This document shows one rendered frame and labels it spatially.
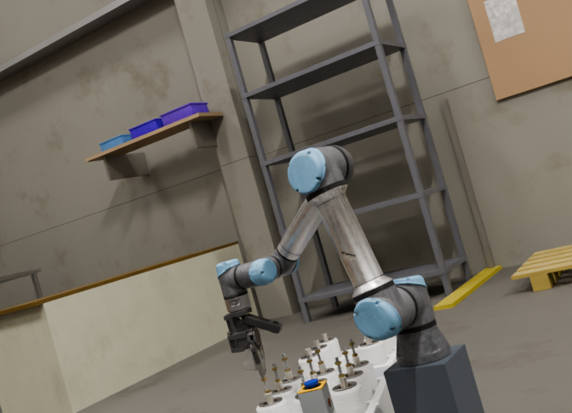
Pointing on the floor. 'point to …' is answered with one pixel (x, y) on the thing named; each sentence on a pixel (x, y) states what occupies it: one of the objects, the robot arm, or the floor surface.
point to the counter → (111, 333)
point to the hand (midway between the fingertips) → (264, 372)
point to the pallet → (546, 267)
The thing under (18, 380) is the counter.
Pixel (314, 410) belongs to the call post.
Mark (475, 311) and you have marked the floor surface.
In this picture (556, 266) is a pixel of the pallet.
